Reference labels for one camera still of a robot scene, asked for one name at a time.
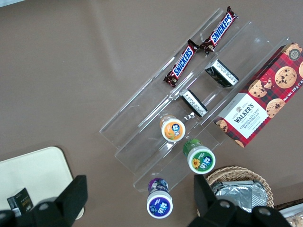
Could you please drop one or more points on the small black carton box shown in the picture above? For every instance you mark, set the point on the small black carton box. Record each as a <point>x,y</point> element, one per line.
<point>221,73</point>
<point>21,201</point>
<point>193,103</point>

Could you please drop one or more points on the clear acrylic stepped shelf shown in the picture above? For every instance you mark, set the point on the clear acrylic stepped shelf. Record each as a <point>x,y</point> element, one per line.
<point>132,142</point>

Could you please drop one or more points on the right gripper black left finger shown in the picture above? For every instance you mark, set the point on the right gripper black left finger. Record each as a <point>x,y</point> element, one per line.
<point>71,198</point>

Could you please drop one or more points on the Snickers chocolate bar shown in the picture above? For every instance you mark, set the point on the Snickers chocolate bar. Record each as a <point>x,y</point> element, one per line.
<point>220,29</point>
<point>182,63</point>

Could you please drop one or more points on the green-lid small bottle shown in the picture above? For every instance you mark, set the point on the green-lid small bottle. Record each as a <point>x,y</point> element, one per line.
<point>201,160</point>

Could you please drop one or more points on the white plastic snack bin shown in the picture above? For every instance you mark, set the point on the white plastic snack bin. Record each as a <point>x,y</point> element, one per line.
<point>293,210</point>

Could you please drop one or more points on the clear bag of cookies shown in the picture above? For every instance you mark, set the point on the clear bag of cookies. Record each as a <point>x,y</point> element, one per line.
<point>296,221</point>

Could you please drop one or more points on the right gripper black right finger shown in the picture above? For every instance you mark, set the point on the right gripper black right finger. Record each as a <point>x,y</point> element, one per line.
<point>208,208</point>

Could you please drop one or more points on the orange-lid small bottle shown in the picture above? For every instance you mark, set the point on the orange-lid small bottle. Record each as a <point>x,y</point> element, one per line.
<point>172,130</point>

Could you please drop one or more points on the cream plastic tray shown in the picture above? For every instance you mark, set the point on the cream plastic tray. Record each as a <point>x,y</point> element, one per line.
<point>33,170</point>

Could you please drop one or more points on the light wicker basket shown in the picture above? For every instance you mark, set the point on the light wicker basket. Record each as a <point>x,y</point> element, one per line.
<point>227,172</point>

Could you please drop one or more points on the purple-lid small bottle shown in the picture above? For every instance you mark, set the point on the purple-lid small bottle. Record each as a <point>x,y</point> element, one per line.
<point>159,205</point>

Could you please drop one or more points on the red Walkers shortbread box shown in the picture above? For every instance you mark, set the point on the red Walkers shortbread box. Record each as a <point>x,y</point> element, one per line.
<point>260,99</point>

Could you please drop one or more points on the aluminium foil tray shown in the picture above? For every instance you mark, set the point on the aluminium foil tray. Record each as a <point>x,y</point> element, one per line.
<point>236,196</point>

